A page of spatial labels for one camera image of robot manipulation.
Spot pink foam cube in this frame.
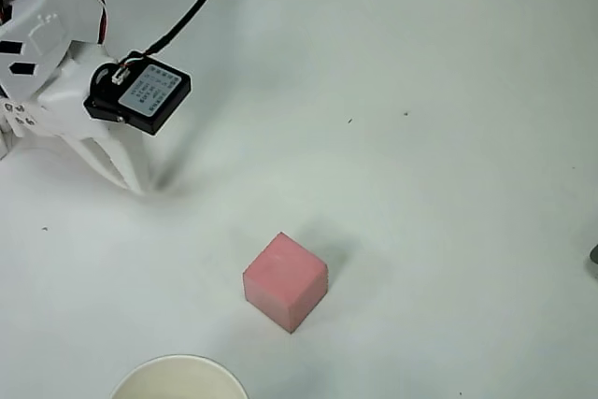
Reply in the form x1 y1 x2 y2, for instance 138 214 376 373
242 231 330 335

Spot red black servo wires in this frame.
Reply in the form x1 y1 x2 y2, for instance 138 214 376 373
51 0 109 47

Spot white paper cup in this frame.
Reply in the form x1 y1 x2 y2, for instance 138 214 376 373
109 353 249 399

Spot black camera module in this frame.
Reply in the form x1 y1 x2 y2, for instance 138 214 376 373
83 50 192 137

